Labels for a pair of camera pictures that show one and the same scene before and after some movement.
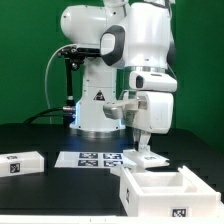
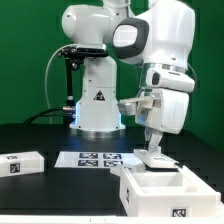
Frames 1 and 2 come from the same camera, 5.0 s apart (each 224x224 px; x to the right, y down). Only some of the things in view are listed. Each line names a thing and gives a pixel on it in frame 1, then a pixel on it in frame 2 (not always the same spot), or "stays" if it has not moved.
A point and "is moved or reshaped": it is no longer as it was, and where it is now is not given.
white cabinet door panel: x=144 y=159 is moved or reshaped
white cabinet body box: x=167 y=194 stays
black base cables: x=68 y=113 stays
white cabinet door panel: x=117 y=170 stays
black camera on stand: x=74 y=56 stays
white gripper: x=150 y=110 -> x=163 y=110
